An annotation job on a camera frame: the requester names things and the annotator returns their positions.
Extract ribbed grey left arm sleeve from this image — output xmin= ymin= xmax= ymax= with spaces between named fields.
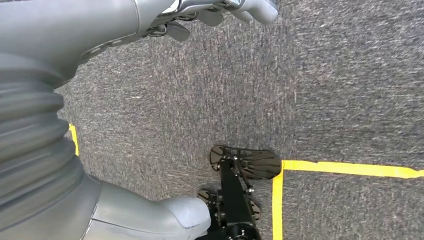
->
xmin=0 ymin=77 xmax=104 ymax=240

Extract yellow floor tape square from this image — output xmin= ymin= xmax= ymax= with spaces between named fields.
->
xmin=272 ymin=160 xmax=424 ymax=240
xmin=68 ymin=124 xmax=80 ymax=157

